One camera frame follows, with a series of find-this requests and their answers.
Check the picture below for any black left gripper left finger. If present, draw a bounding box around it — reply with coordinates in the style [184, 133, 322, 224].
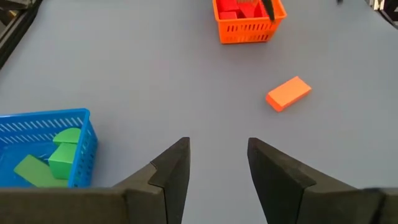
[113, 136, 191, 224]

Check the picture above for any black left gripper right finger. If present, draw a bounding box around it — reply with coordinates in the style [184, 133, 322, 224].
[247, 138, 383, 224]

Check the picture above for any red rectangular block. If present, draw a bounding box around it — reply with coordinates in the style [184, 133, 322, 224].
[218, 11, 239, 21]
[238, 2, 261, 19]
[217, 0, 241, 12]

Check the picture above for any green chunky block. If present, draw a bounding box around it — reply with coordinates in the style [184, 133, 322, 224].
[47, 142, 78, 181]

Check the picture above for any green half-cylinder block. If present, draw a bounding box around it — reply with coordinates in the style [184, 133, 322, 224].
[52, 127, 82, 146]

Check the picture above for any green rectangular block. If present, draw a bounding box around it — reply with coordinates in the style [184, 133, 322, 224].
[13, 154, 70, 189]

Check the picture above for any orange plastic basket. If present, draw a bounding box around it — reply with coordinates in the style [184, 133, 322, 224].
[212, 0, 288, 45]

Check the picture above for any orange flat rectangular block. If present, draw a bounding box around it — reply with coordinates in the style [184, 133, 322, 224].
[265, 75, 313, 113]

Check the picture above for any blue plastic basket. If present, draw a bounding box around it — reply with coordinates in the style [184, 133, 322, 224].
[0, 108, 99, 189]

